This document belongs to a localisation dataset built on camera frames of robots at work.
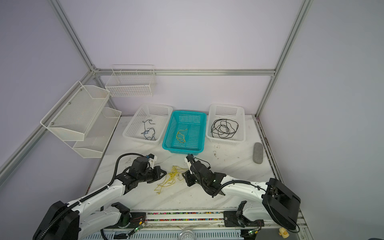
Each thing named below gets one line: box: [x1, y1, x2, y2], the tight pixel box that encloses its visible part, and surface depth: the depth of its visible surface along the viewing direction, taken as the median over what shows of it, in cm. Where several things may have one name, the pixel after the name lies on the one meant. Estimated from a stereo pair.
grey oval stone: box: [253, 142, 264, 164], surface depth 97 cm
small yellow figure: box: [278, 227, 290, 239], surface depth 70 cm
